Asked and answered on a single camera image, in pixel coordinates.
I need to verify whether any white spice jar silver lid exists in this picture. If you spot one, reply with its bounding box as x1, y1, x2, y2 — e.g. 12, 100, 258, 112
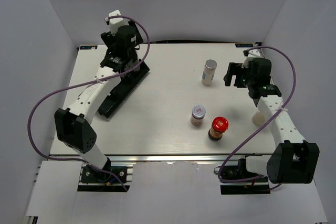
201, 59, 218, 87

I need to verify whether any small jar white label lid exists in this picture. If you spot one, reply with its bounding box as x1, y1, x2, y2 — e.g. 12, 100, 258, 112
190, 105, 206, 126

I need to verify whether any red lid sauce jar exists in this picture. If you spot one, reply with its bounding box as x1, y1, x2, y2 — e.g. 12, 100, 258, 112
208, 116, 229, 141

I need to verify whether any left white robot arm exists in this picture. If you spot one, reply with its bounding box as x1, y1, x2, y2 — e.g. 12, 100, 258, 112
55, 18, 149, 182

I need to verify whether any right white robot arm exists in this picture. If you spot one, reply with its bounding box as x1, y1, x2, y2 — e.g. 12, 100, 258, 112
224, 57, 320, 184

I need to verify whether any right blue table label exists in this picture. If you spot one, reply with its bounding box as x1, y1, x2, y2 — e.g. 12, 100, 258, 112
235, 43, 254, 48

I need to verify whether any blue table label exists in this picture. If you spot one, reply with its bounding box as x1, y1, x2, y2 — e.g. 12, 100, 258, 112
79, 45, 98, 50
235, 43, 254, 48

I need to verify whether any left blue table label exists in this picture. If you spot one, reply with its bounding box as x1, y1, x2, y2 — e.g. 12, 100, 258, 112
79, 45, 98, 50

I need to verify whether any black compartment tray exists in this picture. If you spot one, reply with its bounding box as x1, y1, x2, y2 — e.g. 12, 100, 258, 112
98, 63, 150, 119

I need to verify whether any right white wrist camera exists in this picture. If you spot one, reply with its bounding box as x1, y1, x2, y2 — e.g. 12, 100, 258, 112
241, 49, 261, 69

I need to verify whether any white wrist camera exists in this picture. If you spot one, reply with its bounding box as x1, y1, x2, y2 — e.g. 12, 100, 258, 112
241, 49, 261, 69
105, 10, 128, 36

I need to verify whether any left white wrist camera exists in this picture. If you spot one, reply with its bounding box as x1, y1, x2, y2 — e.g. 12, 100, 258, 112
105, 10, 128, 36

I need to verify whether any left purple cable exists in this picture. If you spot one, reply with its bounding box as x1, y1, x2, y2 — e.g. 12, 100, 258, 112
27, 15, 151, 192

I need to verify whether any purple cable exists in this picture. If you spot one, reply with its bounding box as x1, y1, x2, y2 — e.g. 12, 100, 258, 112
218, 46, 298, 191
27, 15, 151, 192

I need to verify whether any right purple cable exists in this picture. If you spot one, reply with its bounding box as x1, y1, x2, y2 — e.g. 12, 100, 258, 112
218, 46, 298, 191

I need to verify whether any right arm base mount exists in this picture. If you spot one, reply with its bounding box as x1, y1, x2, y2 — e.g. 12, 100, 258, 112
220, 158, 270, 195

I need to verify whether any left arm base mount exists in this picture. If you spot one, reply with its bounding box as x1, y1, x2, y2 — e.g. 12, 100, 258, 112
77, 166, 131, 193

